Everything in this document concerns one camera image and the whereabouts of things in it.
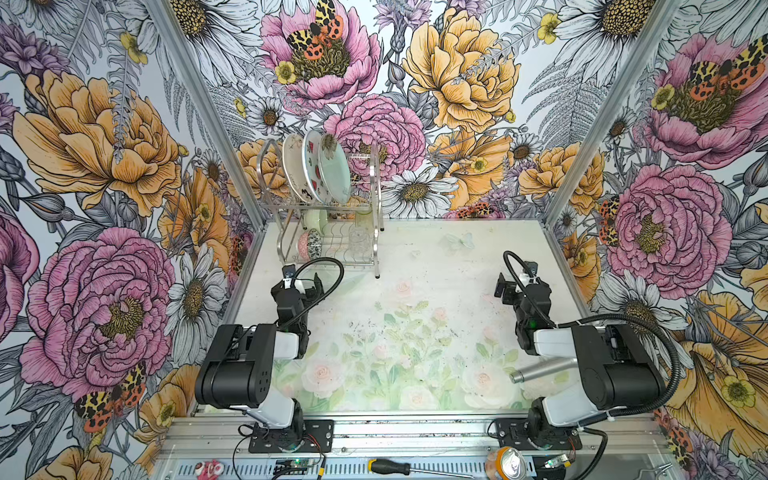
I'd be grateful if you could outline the steel two-tier dish rack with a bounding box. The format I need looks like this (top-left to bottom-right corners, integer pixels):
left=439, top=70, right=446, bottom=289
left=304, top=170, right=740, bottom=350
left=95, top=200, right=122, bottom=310
left=256, top=131, right=384, bottom=279

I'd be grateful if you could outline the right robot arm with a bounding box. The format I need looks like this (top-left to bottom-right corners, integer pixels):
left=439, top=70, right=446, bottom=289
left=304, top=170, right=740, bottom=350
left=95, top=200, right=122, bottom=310
left=494, top=276, right=670, bottom=448

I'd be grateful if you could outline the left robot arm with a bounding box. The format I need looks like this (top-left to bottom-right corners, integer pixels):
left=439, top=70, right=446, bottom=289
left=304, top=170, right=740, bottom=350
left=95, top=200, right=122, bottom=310
left=194, top=276, right=324, bottom=452

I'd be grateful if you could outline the light green ceramic bowl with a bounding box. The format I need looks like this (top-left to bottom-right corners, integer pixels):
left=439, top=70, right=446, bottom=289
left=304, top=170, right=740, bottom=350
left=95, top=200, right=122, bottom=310
left=302, top=209, right=328, bottom=234

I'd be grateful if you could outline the grey metal cylinder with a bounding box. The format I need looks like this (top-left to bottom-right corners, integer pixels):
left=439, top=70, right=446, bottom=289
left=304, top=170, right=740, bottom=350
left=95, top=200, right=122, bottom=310
left=511, top=357, right=578, bottom=384

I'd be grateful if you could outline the clear faceted glass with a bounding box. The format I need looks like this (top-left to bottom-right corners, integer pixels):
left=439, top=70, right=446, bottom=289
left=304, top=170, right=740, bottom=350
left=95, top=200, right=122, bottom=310
left=349, top=226, right=372, bottom=257

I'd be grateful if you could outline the cream white plate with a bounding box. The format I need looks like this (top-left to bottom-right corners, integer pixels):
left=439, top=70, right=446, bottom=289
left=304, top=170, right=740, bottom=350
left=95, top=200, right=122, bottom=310
left=282, top=133, right=314, bottom=203

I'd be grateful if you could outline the pale green plate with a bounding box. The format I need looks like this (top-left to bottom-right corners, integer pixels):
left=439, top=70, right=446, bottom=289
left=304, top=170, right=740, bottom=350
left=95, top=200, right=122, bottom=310
left=319, top=134, right=351, bottom=205

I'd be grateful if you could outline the white patterned plate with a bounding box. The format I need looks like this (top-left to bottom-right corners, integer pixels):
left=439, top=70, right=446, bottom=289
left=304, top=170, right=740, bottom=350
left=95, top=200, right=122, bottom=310
left=302, top=130, right=332, bottom=205

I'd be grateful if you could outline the green circuit board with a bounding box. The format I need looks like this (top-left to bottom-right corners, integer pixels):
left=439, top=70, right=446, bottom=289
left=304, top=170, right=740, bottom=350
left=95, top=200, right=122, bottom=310
left=272, top=458, right=321, bottom=478

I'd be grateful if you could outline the roll of tape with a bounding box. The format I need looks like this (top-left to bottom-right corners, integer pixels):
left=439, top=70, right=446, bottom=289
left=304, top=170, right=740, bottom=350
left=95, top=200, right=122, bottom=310
left=484, top=446, right=528, bottom=480

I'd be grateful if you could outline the black yellow screwdriver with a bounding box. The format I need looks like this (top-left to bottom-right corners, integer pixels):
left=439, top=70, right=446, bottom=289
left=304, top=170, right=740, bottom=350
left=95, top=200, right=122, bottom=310
left=367, top=458, right=474, bottom=479

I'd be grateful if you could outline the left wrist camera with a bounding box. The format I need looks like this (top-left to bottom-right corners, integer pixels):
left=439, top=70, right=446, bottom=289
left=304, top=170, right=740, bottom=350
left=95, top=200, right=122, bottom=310
left=282, top=264, right=297, bottom=289

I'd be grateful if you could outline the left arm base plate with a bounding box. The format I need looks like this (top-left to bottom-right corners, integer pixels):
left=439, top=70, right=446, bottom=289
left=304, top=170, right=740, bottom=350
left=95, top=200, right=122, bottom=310
left=248, top=420, right=335, bottom=454

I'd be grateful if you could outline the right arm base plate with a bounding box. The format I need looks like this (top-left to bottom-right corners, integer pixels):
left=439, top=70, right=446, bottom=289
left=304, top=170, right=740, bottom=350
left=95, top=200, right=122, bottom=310
left=487, top=417, right=582, bottom=450

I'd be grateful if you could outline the aluminium front rail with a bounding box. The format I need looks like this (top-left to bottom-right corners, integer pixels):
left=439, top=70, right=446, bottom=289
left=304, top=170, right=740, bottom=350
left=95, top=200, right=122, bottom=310
left=158, top=411, right=667, bottom=462

